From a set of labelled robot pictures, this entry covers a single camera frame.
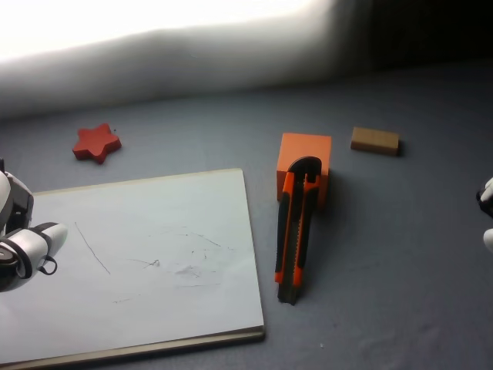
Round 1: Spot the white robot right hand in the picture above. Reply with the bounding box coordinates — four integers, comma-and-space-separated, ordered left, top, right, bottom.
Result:
476, 177, 493, 251

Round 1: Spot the orange cube block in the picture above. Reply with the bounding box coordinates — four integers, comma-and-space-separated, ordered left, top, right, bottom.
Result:
276, 133, 333, 211

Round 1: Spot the orange black utility knife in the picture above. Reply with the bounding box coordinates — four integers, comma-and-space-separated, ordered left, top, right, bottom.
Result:
273, 156, 323, 307

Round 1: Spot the grey table cloth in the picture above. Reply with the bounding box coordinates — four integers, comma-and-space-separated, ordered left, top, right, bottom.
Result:
0, 63, 493, 370

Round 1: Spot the tan wooden rectangular block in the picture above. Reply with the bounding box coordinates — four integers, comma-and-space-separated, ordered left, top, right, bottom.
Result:
350, 126, 401, 157

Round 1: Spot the red star block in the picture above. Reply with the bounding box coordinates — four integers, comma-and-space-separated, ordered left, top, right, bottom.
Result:
72, 123, 123, 165

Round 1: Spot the white cutting board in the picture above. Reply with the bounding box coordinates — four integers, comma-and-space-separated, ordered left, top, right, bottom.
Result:
0, 167, 267, 370

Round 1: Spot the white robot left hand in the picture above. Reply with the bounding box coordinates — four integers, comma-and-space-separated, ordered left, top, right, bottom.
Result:
0, 157, 69, 294

